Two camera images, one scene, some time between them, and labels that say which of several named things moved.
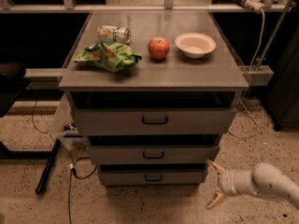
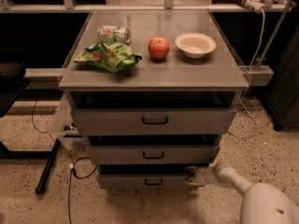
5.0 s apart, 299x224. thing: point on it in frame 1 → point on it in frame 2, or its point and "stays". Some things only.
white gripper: [226, 182] → [201, 175]
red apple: [158, 48] stays
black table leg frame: [28, 154] stays
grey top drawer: [149, 113] stays
